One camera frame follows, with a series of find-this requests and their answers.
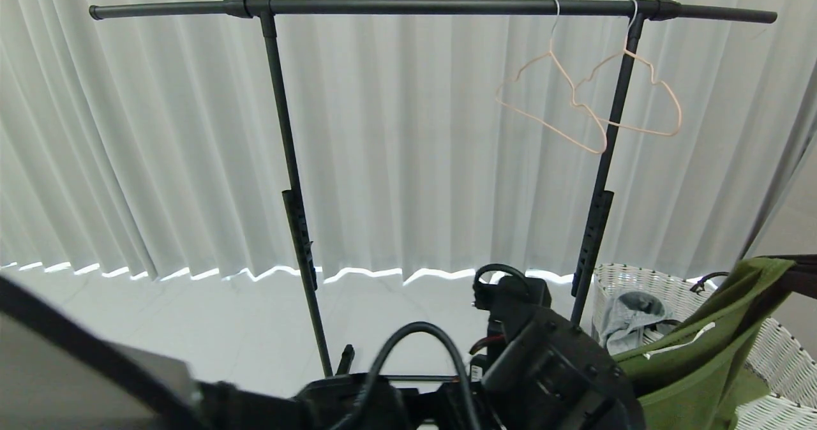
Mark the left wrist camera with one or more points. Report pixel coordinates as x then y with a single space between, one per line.
526 296

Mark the white laundry basket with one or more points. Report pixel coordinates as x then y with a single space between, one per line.
785 366

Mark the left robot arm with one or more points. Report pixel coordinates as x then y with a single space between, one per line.
562 379

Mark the pale grey garment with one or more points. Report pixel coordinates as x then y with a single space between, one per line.
629 321

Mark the pink clothes hanger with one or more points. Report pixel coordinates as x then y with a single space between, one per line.
638 128
542 122

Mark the green printed shirt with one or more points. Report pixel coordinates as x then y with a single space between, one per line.
702 366

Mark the white curtain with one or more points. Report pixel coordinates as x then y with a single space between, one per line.
159 98

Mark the black clothes rack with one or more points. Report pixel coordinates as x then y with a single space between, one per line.
415 6

